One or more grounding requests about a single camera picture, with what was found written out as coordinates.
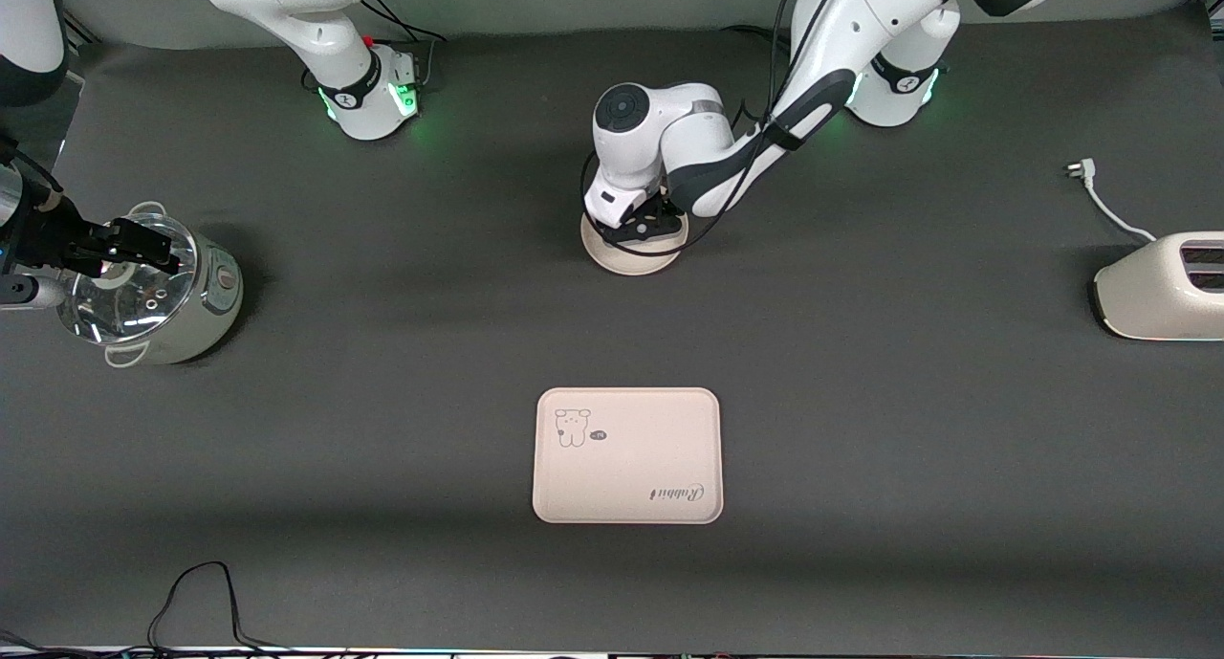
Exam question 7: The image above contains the white toaster power cable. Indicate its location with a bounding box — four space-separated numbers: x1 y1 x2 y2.
1066 160 1158 245

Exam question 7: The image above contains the cream electric cooking pot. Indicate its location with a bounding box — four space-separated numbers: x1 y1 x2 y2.
55 202 245 368

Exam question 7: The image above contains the cream rabbit print tray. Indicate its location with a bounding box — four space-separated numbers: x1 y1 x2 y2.
532 387 725 525

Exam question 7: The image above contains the round cream plate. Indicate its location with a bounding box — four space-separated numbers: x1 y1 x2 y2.
581 211 689 277

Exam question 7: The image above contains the dark grey table cloth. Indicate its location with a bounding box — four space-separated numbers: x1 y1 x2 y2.
0 4 1224 652

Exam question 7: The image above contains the thin black loose cable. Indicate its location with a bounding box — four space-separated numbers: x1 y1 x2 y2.
148 561 288 652

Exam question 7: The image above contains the glass pot lid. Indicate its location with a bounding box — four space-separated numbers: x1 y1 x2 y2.
55 213 200 345

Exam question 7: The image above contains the cream toaster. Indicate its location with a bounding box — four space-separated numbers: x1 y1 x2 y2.
1093 232 1224 341

